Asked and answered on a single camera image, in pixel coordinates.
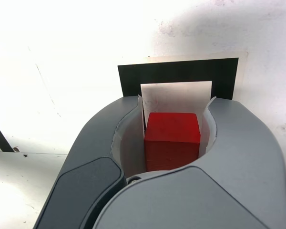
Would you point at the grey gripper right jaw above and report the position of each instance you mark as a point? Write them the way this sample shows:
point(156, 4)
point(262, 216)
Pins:
point(228, 179)

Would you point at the red cube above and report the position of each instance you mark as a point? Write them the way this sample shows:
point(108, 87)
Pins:
point(171, 138)

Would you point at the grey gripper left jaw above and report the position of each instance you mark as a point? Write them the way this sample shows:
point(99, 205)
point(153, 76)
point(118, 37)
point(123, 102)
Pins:
point(85, 167)

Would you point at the black tape square outline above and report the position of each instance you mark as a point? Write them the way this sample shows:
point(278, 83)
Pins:
point(181, 71)

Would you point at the black tape strip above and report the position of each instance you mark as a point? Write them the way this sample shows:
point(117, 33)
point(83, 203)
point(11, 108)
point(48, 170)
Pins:
point(1, 138)

